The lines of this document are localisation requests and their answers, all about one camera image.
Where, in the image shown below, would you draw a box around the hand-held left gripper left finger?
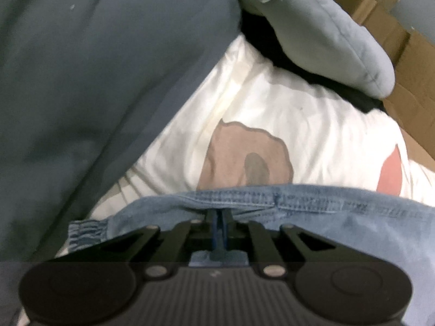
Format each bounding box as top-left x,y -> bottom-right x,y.
98,209 -> 218,279

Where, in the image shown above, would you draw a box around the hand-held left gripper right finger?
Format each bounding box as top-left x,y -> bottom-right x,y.
221,210 -> 338,279

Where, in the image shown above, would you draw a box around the blue denim jeans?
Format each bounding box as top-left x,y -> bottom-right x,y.
68,183 -> 435,326

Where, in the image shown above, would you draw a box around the white printed bed sheet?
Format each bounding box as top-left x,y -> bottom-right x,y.
56,34 -> 435,259

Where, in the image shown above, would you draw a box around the black cloth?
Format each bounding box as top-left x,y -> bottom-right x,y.
238,7 -> 388,114

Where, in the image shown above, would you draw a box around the grey u-shaped pillow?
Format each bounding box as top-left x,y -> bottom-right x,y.
228,0 -> 396,99

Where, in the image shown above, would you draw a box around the long brown cardboard sheet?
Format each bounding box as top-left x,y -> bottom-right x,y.
306,0 -> 435,170

